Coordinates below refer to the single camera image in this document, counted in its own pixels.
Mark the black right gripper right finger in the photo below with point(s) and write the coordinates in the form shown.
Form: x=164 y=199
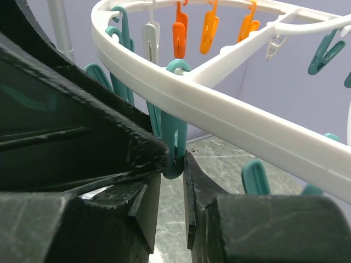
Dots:
x=222 y=227

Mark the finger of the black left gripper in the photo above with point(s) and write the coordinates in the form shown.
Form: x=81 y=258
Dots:
x=39 y=45
x=56 y=135

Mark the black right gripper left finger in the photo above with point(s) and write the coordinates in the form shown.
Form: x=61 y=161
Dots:
x=117 y=225

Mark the teal clothespin being pinched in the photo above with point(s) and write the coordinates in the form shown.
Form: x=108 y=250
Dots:
x=174 y=133

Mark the white round clip hanger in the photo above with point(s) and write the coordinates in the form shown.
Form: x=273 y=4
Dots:
x=299 y=151

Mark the teal clothespin front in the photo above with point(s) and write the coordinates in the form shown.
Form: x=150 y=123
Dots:
x=254 y=178

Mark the clear clothespin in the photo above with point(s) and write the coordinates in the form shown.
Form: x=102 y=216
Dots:
x=151 y=37

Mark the white metal drying rack stand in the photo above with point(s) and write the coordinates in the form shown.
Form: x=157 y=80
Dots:
x=61 y=28

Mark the orange clothespin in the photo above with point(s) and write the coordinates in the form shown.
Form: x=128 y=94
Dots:
x=179 y=31

